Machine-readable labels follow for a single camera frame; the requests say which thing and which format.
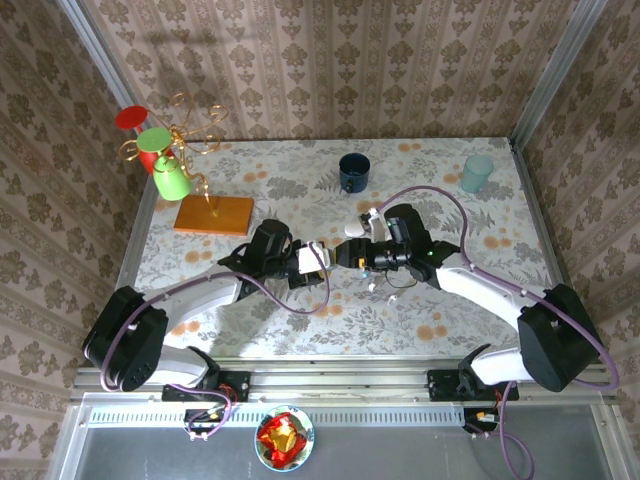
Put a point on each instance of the red gold foil candies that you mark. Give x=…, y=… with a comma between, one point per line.
x=280, y=435

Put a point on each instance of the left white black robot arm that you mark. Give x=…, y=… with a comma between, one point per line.
x=120, y=340

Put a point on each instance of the white blue rimmed bowl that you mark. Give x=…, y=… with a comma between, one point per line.
x=282, y=465

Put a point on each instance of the aluminium frame post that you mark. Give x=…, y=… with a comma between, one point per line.
x=567, y=50
x=92, y=45

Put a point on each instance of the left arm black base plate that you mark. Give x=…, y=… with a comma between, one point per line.
x=239, y=386

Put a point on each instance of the red plastic cup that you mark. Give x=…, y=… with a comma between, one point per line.
x=132, y=117

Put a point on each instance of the aluminium mounting rail frame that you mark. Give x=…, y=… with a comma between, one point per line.
x=340, y=382

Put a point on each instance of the black connector box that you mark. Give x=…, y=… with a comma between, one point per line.
x=197, y=416
x=472, y=417

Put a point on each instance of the dark blue cup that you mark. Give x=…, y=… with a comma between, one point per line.
x=362, y=175

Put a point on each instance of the aluminium table side rail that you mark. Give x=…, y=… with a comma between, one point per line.
x=546, y=225
x=134, y=225

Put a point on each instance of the floral patterned tablecloth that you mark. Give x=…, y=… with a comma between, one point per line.
x=300, y=165

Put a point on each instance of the green plastic cup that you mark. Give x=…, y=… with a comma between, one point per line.
x=172, y=182

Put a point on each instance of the light blue translucent cup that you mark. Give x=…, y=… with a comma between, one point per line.
x=477, y=170

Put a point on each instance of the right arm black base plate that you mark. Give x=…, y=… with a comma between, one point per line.
x=440, y=387

